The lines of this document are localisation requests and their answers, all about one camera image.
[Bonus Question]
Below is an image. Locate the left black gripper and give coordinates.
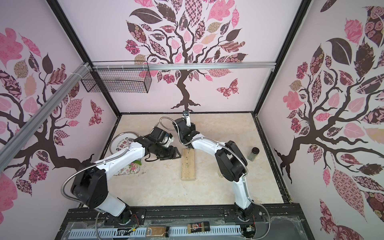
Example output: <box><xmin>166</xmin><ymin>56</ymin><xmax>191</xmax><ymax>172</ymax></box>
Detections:
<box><xmin>154</xmin><ymin>142</ymin><xmax>182</xmax><ymax>161</ymax></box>

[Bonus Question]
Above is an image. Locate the wooden block with nails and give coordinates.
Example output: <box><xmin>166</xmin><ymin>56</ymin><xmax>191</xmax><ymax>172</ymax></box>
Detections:
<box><xmin>181</xmin><ymin>149</ymin><xmax>196</xmax><ymax>181</ymax></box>

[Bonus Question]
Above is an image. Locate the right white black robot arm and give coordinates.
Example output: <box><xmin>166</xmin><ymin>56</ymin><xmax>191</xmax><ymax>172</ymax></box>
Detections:
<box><xmin>173</xmin><ymin>118</ymin><xmax>254</xmax><ymax>222</ymax></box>

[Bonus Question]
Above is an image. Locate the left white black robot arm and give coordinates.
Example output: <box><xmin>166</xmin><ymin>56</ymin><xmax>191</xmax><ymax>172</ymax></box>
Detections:
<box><xmin>71</xmin><ymin>136</ymin><xmax>181</xmax><ymax>224</ymax></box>

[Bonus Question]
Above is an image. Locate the floral cloth mat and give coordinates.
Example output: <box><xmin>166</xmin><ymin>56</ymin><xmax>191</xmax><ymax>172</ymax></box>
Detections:
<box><xmin>115</xmin><ymin>160</ymin><xmax>142</xmax><ymax>176</ymax></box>

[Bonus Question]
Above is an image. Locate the white round plate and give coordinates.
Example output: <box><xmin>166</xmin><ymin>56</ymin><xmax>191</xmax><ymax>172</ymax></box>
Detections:
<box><xmin>109</xmin><ymin>132</ymin><xmax>138</xmax><ymax>155</ymax></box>

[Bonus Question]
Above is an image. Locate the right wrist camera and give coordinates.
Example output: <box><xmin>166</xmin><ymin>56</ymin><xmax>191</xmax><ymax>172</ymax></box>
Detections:
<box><xmin>183</xmin><ymin>115</ymin><xmax>192</xmax><ymax>127</ymax></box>

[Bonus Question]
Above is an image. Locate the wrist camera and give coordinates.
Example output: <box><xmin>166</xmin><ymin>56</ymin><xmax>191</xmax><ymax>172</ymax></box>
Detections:
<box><xmin>183</xmin><ymin>115</ymin><xmax>192</xmax><ymax>127</ymax></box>
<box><xmin>149</xmin><ymin>127</ymin><xmax>175</xmax><ymax>148</ymax></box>

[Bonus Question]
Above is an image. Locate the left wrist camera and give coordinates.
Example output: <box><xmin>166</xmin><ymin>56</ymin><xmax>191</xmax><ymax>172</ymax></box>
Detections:
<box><xmin>149</xmin><ymin>127</ymin><xmax>175</xmax><ymax>148</ymax></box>

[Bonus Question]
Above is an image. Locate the black wire basket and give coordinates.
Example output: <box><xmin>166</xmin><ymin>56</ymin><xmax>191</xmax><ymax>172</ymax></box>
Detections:
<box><xmin>82</xmin><ymin>60</ymin><xmax>152</xmax><ymax>94</ymax></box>

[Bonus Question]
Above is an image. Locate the white slotted cable duct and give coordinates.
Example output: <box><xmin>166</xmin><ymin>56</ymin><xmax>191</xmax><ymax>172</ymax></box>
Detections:
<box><xmin>64</xmin><ymin>225</ymin><xmax>242</xmax><ymax>240</ymax></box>

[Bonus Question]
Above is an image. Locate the rear aluminium rail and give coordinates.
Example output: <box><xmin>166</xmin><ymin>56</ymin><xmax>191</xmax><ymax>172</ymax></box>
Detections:
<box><xmin>92</xmin><ymin>62</ymin><xmax>276</xmax><ymax>71</ymax></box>

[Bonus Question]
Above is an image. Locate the aluminium rail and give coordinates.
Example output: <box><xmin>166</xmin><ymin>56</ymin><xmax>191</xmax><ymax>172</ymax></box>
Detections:
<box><xmin>1</xmin><ymin>63</ymin><xmax>91</xmax><ymax>172</ymax></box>
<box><xmin>92</xmin><ymin>62</ymin><xmax>276</xmax><ymax>71</ymax></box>

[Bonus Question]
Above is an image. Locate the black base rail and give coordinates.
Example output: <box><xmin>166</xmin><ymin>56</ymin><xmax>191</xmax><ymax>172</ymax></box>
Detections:
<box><xmin>55</xmin><ymin>204</ymin><xmax>314</xmax><ymax>240</ymax></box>

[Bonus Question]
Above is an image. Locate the left aluminium rail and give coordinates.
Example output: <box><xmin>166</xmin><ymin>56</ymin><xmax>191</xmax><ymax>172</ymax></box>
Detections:
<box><xmin>1</xmin><ymin>63</ymin><xmax>91</xmax><ymax>172</ymax></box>

